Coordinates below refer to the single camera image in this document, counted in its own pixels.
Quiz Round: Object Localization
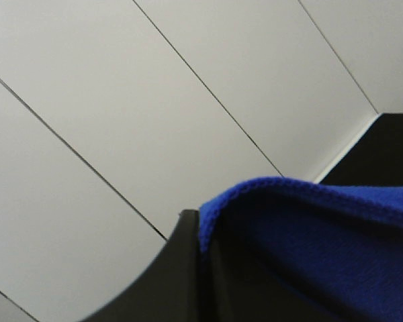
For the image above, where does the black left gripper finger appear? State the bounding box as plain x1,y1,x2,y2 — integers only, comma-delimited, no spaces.
86,209,228,321

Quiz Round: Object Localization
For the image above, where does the blue microfibre towel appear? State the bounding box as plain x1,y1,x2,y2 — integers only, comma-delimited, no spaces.
199,176,403,321

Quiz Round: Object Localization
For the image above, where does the black table cloth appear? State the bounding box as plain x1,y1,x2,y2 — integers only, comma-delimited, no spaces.
321,113,403,186

